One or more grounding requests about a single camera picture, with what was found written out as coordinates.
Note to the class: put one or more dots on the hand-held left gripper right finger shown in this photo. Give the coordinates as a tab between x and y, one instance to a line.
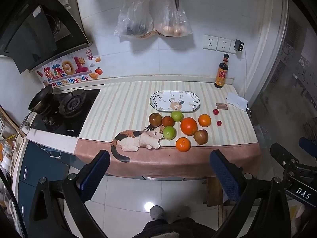
224	176

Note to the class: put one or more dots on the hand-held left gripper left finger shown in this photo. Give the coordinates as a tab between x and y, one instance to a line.
95	176

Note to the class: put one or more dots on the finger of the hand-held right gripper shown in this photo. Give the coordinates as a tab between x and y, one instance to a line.
308	145
282	153

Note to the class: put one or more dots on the brownish red apple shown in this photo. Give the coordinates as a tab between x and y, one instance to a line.
200	136

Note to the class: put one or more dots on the small orange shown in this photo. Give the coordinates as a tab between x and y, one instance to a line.
204	120
183	144

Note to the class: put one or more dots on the large orange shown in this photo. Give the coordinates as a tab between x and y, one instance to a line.
188	126

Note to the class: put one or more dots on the green apple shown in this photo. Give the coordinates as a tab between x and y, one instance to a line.
169	133
177	115

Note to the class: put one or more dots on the red-orange persimmon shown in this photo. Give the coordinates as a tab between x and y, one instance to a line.
168	121

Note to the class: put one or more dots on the dark red apple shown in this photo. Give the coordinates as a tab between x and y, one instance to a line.
155	119

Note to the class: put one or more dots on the oval floral ceramic plate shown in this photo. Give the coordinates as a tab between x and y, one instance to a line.
174	101

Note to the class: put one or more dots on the blue kitchen cabinet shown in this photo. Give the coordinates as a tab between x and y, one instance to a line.
39	168

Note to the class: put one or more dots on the white crumpled paper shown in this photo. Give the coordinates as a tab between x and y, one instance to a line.
237	101

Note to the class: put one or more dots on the black gas stove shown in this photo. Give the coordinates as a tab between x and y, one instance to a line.
69	111

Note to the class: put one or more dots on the small brown card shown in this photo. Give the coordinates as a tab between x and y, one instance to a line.
221	106

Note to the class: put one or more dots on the grey slipper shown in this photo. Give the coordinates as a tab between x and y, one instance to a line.
157	212

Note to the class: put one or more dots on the person's dark trouser legs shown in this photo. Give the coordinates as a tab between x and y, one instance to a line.
171	228

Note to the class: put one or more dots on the cluttered side shelf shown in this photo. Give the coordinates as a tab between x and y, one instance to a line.
8	148

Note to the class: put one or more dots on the black frying pan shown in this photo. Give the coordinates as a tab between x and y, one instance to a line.
40	98

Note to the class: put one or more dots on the dark soy sauce bottle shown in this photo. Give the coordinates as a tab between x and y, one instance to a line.
221	75

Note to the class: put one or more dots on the black plug adapter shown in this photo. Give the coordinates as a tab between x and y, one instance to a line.
239	45

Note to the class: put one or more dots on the black range hood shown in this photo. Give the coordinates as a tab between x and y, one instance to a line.
37	32

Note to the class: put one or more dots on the clear plastic bag of eggs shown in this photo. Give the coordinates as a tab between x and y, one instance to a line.
173	19

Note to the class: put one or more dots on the clear plastic bag dark contents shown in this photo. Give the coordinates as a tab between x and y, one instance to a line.
135	14

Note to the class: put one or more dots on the colourful wall sticker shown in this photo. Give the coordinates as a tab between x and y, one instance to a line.
69	70

